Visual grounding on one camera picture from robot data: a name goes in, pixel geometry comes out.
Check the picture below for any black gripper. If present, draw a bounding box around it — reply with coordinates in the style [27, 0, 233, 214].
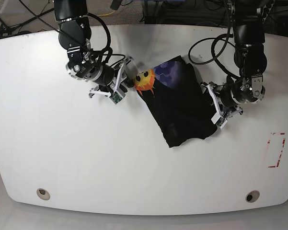
[94, 64, 134, 92]
[213, 83, 242, 117]

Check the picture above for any black T-shirt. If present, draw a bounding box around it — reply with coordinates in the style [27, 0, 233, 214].
[133, 56, 218, 148]

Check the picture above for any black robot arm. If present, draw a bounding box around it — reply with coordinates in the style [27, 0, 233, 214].
[213, 0, 267, 118]
[54, 0, 134, 97]

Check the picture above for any red tape rectangle marking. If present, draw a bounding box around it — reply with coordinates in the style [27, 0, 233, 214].
[265, 132, 286, 168]

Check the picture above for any black tripod stand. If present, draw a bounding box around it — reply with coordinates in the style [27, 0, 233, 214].
[0, 6, 56, 40]

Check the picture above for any right table cable grommet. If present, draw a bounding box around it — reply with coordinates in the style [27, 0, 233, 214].
[245, 190, 260, 203]

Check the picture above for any table cable grommet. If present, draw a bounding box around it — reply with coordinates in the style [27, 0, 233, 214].
[36, 188, 50, 201]
[245, 190, 260, 203]

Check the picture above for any left table cable grommet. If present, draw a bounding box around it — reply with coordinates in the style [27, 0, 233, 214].
[36, 188, 50, 201]

